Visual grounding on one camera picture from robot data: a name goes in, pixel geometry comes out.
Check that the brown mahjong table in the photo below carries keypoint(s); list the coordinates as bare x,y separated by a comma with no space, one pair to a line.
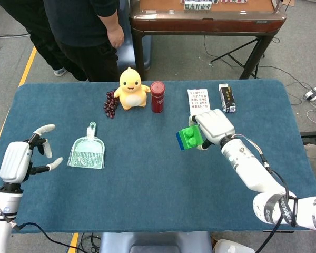
208,23

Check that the black and white carton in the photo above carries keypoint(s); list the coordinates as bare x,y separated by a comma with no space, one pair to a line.
227,98

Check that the red thermos bottle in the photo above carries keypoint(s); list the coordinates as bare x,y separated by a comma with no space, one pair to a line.
157,98

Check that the black metal rail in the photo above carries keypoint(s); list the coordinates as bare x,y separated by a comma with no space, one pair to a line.
314,135

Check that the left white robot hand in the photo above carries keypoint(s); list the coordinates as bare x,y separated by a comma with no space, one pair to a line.
15,163

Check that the green toy brick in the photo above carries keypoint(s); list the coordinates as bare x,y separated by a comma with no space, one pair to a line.
191,137

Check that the person in black trousers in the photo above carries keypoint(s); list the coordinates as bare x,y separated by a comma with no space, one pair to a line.
29,21

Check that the blue-grey mobile robot base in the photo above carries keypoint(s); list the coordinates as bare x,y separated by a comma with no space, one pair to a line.
129,52

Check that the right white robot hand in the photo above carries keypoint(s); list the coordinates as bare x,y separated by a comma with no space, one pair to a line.
216,126

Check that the blue felt table cover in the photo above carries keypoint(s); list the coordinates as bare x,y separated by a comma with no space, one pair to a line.
147,189

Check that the yellow duck plush toy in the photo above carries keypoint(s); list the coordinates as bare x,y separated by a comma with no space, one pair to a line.
131,92

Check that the row of mahjong tiles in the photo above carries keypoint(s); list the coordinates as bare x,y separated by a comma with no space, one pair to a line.
197,6

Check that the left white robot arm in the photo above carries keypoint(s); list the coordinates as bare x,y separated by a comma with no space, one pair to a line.
2,210

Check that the purple grape bunch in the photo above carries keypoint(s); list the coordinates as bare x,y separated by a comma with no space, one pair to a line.
110,105

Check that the green packaged dustpan brush set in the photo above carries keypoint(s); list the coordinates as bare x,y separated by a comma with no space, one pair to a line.
87,155

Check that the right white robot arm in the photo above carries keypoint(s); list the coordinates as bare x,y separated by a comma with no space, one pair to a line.
252,168

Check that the grey-blue robot torso base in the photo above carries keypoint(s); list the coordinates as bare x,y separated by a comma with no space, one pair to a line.
155,242

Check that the person in black shirt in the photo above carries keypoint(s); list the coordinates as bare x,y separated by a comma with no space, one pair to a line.
81,26

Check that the blue toy brick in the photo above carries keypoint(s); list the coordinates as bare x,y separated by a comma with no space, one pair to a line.
180,142

